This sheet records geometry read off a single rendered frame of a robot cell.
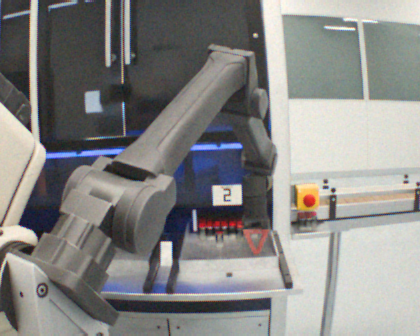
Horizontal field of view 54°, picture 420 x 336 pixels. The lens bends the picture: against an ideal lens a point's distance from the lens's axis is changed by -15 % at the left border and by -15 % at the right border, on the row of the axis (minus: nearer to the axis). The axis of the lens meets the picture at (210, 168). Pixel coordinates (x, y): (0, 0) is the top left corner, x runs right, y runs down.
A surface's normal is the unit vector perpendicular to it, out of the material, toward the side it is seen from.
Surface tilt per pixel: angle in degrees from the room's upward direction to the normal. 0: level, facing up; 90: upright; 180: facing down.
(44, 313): 90
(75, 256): 60
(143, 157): 30
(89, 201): 40
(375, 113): 90
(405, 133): 90
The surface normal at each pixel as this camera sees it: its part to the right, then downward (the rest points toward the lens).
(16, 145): 0.86, 0.06
